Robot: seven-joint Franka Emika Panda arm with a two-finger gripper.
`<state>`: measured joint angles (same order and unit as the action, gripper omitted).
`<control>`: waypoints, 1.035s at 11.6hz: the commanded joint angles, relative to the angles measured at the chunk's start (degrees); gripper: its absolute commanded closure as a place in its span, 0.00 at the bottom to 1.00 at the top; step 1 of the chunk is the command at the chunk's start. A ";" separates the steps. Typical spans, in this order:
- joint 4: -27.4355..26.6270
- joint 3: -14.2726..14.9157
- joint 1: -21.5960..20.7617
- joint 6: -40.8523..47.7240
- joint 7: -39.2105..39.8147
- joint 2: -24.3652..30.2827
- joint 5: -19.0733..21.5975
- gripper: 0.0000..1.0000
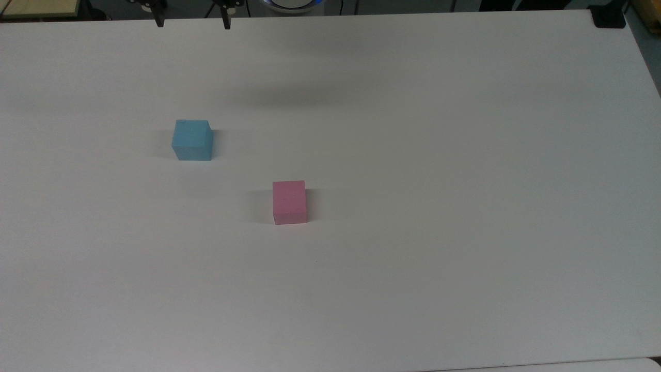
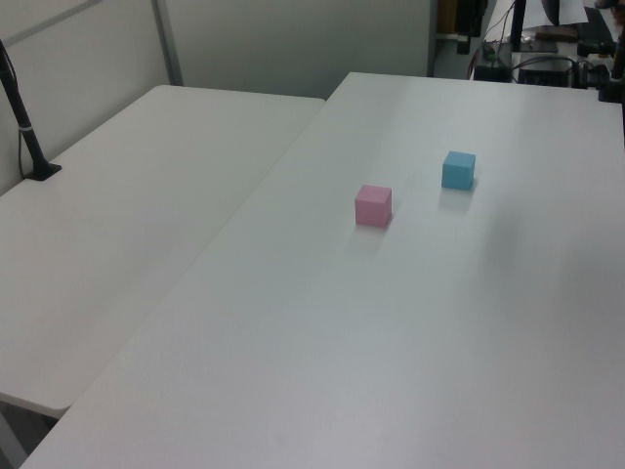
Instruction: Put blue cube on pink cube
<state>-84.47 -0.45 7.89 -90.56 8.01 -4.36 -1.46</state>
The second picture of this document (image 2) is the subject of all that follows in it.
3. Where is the pink foam cube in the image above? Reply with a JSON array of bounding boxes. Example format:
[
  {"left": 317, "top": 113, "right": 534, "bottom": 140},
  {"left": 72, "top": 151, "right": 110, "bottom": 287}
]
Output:
[{"left": 353, "top": 184, "right": 394, "bottom": 228}]

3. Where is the blue foam cube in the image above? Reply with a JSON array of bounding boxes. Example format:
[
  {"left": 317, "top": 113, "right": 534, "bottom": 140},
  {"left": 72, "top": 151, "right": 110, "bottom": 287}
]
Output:
[{"left": 440, "top": 150, "right": 478, "bottom": 191}]

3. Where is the white rounded-corner table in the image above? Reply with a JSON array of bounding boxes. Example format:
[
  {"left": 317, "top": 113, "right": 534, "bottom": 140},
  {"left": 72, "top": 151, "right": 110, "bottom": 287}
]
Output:
[{"left": 0, "top": 84, "right": 327, "bottom": 469}]

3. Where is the small black box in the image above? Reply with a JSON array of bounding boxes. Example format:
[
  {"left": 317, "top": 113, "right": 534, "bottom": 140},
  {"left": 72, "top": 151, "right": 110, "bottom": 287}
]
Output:
[{"left": 474, "top": 63, "right": 512, "bottom": 82}]

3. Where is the brown wooden shelf box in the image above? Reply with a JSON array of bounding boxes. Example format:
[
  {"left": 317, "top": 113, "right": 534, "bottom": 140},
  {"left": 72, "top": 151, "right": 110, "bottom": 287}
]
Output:
[{"left": 437, "top": 0, "right": 490, "bottom": 38}]

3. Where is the black electronic device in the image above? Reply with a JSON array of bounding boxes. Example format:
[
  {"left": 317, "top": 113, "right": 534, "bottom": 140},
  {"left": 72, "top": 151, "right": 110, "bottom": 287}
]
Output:
[{"left": 516, "top": 57, "right": 573, "bottom": 89}]

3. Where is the black vertical lab stand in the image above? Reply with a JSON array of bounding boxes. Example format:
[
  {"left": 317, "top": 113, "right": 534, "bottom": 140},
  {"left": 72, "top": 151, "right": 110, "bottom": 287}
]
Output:
[{"left": 509, "top": 0, "right": 528, "bottom": 53}]

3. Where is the brown flat object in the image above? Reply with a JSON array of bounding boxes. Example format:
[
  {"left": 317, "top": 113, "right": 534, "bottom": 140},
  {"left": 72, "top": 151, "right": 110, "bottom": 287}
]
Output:
[{"left": 533, "top": 26, "right": 575, "bottom": 43}]

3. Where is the white paper sheet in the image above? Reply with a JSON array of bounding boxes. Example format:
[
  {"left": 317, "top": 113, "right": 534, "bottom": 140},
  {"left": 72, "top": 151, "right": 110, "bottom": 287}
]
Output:
[{"left": 524, "top": 0, "right": 590, "bottom": 28}]

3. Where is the grey partition end post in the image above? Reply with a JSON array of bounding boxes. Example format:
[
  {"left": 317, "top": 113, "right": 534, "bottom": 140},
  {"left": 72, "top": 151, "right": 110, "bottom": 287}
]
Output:
[{"left": 426, "top": 0, "right": 439, "bottom": 78}]

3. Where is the grey metal partition post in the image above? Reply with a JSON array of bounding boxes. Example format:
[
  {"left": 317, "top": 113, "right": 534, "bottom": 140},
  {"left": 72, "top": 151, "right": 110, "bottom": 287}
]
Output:
[{"left": 149, "top": 0, "right": 185, "bottom": 87}]

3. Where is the thin black stand cable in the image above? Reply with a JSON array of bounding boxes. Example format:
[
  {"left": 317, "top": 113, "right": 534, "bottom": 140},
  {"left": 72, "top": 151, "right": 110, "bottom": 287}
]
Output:
[{"left": 17, "top": 127, "right": 36, "bottom": 178}]

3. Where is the black camera stand pole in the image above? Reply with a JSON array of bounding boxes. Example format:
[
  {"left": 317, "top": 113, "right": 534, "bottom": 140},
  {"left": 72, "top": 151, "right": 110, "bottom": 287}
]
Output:
[{"left": 0, "top": 38, "right": 63, "bottom": 183}]

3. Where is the black clamp mount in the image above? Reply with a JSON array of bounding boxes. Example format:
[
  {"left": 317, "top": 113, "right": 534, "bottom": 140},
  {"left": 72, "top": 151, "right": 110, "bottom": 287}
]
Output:
[{"left": 597, "top": 33, "right": 625, "bottom": 105}]

